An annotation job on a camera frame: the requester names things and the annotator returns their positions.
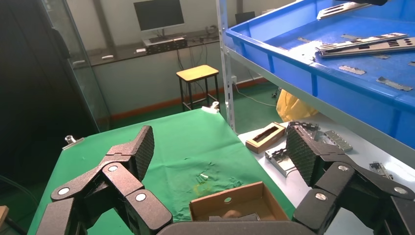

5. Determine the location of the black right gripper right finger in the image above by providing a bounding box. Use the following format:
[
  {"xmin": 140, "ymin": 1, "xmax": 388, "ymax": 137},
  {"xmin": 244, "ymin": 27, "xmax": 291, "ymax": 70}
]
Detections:
[{"xmin": 285, "ymin": 124, "xmax": 415, "ymax": 235}]

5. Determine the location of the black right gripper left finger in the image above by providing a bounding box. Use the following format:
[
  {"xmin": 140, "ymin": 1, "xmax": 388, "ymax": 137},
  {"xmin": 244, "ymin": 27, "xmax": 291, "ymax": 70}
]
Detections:
[{"xmin": 35, "ymin": 125, "xmax": 174, "ymax": 235}]

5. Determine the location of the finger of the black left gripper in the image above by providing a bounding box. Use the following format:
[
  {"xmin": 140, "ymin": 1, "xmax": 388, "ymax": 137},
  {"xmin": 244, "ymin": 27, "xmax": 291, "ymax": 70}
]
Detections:
[{"xmin": 337, "ymin": 0, "xmax": 388, "ymax": 6}]

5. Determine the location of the silver metal I/O shield plate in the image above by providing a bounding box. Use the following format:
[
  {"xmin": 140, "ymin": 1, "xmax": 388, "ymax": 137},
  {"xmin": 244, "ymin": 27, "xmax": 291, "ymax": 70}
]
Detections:
[
  {"xmin": 317, "ymin": 1, "xmax": 374, "ymax": 21},
  {"xmin": 315, "ymin": 32, "xmax": 409, "ymax": 52},
  {"xmin": 319, "ymin": 36, "xmax": 415, "ymax": 59}
]

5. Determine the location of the shallow brown cardboard box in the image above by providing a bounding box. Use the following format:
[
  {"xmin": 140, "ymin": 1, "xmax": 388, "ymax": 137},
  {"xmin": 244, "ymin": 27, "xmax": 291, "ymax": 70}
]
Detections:
[{"xmin": 189, "ymin": 181, "xmax": 290, "ymax": 223}]

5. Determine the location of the blue plastic tray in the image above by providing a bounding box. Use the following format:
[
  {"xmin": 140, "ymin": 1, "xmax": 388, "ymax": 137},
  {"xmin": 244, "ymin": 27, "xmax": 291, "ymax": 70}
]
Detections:
[{"xmin": 225, "ymin": 0, "xmax": 415, "ymax": 150}]

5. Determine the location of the black desktop device box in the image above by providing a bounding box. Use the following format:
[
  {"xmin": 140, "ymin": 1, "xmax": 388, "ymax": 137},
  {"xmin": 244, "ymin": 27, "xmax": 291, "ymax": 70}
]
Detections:
[{"xmin": 142, "ymin": 36, "xmax": 188, "ymax": 55}]

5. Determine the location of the square grey metal plate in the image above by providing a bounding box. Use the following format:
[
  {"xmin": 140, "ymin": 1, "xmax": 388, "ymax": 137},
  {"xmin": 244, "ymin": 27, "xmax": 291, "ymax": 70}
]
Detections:
[{"xmin": 265, "ymin": 147, "xmax": 296, "ymax": 178}]

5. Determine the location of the green table cloth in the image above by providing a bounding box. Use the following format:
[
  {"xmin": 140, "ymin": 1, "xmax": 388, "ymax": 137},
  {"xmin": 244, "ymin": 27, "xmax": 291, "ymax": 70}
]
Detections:
[{"xmin": 27, "ymin": 108, "xmax": 296, "ymax": 235}]

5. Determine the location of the yellow plastic bag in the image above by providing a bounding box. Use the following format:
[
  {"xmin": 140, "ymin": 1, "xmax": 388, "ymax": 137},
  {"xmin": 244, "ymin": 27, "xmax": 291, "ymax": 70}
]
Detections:
[{"xmin": 276, "ymin": 89, "xmax": 320, "ymax": 123}]

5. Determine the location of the white metal shelf board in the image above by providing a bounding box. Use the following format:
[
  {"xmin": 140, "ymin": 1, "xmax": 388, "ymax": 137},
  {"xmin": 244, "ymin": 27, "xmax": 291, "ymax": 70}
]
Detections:
[{"xmin": 225, "ymin": 45, "xmax": 415, "ymax": 169}]

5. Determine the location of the white sheet board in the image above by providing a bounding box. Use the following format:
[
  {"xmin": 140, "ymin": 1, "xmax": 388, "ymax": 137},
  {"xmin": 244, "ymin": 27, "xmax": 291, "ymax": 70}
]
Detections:
[{"xmin": 238, "ymin": 112, "xmax": 415, "ymax": 235}]

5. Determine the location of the silver binder clip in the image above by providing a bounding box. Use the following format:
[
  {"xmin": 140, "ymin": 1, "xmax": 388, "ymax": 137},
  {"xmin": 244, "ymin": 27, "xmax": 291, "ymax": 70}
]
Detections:
[
  {"xmin": 201, "ymin": 101, "xmax": 221, "ymax": 115},
  {"xmin": 62, "ymin": 135, "xmax": 86, "ymax": 151}
]

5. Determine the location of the small grey metal part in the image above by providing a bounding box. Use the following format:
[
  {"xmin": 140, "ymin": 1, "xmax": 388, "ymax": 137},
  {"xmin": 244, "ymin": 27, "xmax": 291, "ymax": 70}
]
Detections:
[{"xmin": 369, "ymin": 161, "xmax": 394, "ymax": 181}]

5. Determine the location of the wooden top black stool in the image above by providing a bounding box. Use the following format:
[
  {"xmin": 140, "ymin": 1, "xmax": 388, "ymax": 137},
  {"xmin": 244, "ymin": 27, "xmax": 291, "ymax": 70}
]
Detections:
[{"xmin": 176, "ymin": 64, "xmax": 221, "ymax": 113}]

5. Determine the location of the dark grey counter desk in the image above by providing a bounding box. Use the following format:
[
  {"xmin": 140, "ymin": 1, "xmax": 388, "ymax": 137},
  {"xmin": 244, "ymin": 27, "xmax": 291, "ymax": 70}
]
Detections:
[{"xmin": 85, "ymin": 29, "xmax": 224, "ymax": 68}]

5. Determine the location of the small black monitor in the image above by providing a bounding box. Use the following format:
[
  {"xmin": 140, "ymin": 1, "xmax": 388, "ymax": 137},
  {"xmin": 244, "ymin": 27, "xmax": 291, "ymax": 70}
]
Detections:
[{"xmin": 234, "ymin": 11, "xmax": 257, "ymax": 25}]

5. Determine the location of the dark glass door cabinet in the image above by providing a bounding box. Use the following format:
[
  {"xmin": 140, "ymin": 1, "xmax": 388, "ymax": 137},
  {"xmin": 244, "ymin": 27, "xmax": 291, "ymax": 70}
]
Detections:
[{"xmin": 0, "ymin": 0, "xmax": 112, "ymax": 195}]

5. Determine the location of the black computer monitor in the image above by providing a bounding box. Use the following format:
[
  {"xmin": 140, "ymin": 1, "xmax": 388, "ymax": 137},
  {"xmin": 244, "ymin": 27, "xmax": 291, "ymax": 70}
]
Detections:
[{"xmin": 133, "ymin": 0, "xmax": 185, "ymax": 37}]

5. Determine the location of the light wooden block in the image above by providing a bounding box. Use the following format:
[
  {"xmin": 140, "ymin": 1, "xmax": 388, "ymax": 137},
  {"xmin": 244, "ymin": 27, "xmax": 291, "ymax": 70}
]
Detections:
[{"xmin": 0, "ymin": 205, "xmax": 9, "ymax": 229}]

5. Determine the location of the grey metal bracket piece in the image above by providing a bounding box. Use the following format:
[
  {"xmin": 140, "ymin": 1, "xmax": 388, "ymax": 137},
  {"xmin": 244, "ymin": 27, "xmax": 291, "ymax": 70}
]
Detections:
[{"xmin": 287, "ymin": 120, "xmax": 321, "ymax": 134}]

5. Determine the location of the folded slotted metal bracket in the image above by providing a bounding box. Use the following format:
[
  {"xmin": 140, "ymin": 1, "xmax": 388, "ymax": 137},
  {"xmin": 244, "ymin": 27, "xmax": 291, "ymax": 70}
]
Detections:
[{"xmin": 324, "ymin": 130, "xmax": 354, "ymax": 153}]

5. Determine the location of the small brown cardboard frame box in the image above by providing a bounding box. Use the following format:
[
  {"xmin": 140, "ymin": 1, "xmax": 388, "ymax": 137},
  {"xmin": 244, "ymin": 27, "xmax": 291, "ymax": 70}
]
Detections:
[{"xmin": 245, "ymin": 121, "xmax": 287, "ymax": 154}]

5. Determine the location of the white floor cable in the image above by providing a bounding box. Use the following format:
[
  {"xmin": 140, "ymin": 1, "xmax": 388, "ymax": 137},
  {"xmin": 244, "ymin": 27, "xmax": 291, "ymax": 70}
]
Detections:
[{"xmin": 234, "ymin": 83, "xmax": 277, "ymax": 108}]

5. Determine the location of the slotted grey shelf post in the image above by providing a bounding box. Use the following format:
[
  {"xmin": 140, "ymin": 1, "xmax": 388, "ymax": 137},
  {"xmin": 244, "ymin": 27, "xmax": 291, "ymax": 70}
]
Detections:
[{"xmin": 216, "ymin": 0, "xmax": 236, "ymax": 133}]

